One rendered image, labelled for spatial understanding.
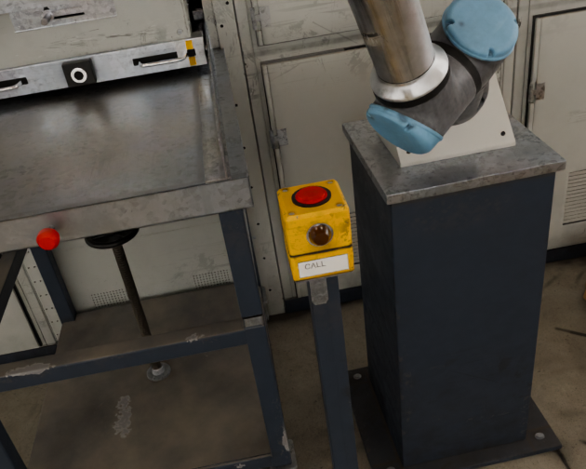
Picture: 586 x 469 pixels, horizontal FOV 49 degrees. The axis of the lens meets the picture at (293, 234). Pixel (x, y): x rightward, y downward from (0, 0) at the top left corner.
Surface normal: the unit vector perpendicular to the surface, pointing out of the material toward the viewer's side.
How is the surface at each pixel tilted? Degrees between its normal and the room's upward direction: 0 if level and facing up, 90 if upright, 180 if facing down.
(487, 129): 45
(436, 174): 0
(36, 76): 90
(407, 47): 107
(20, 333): 90
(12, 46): 90
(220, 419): 0
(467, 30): 40
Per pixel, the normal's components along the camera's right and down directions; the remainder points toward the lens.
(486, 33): 0.11, -0.31
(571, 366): -0.12, -0.83
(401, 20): 0.39, 0.67
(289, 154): 0.15, 0.53
